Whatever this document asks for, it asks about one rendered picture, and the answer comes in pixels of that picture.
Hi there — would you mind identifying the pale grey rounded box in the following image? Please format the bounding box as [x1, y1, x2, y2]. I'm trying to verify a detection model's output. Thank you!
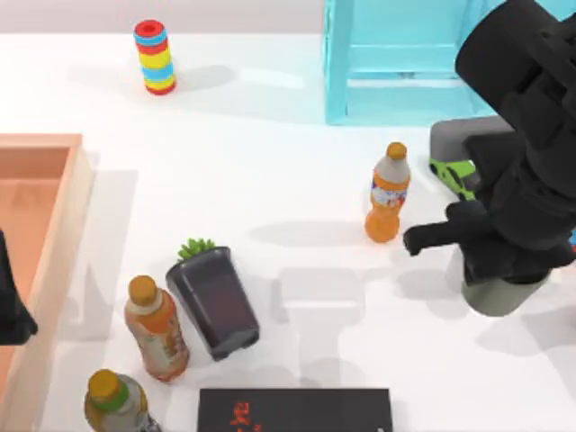
[460, 269, 554, 318]

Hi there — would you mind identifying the orange bottle with orange cap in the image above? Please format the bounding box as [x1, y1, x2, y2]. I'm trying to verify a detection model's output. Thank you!
[364, 141, 412, 245]

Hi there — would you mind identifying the green and black stapler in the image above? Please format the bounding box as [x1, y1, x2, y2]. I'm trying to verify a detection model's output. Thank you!
[427, 157, 479, 200]

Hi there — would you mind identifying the light blue rack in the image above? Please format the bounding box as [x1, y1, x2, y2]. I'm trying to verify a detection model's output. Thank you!
[321, 0, 501, 128]

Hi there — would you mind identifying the dark grey plant pot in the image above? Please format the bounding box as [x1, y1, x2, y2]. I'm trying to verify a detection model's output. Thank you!
[165, 237, 262, 363]

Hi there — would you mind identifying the black book with red print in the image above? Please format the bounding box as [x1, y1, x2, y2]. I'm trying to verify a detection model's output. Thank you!
[197, 387, 394, 432]

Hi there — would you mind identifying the brown tea bottle, orange cap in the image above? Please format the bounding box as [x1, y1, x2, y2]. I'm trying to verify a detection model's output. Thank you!
[124, 274, 191, 384]

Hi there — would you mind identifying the stack of coloured rings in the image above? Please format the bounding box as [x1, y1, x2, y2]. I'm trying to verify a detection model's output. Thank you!
[133, 19, 177, 96]

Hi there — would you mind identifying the tea bottle with yellow cap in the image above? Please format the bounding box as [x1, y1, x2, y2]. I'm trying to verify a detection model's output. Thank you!
[84, 368, 161, 432]

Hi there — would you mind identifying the shallow salmon-coloured box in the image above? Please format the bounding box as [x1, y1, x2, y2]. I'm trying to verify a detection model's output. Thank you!
[0, 132, 97, 432]

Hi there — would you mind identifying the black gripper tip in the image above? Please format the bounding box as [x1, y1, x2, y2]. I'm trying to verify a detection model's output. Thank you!
[0, 229, 40, 347]

